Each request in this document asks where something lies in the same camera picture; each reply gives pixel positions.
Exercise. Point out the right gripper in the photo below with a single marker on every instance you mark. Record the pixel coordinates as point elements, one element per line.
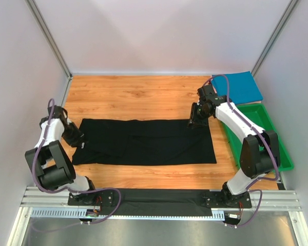
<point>194,116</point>

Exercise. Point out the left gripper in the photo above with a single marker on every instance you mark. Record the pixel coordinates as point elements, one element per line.
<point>75,136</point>

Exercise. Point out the black t-shirt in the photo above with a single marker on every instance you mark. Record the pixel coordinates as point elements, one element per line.
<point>144,143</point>

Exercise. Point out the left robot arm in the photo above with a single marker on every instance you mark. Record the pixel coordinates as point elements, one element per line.
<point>51,168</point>

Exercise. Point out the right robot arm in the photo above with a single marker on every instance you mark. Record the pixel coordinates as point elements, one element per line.
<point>260,153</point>

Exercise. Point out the blue folded t-shirt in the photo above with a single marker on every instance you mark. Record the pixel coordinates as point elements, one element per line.
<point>242,88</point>

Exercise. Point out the pink folded t-shirt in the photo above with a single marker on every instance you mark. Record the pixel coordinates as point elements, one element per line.
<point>251,103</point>

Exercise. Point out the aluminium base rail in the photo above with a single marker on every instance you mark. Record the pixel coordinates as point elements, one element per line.
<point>272,200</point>

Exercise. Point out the slotted cable duct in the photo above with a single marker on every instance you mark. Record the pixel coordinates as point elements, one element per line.
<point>83,213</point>

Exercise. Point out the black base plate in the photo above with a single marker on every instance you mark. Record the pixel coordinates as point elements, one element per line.
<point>162,201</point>

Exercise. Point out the left aluminium frame post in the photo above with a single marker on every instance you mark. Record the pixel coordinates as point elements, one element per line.
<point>48,36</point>

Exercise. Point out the aluminium frame post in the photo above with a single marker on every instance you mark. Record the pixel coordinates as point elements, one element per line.
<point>275,35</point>
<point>48,36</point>

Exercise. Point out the right aluminium frame post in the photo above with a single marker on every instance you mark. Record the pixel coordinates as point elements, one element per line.
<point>275,35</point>

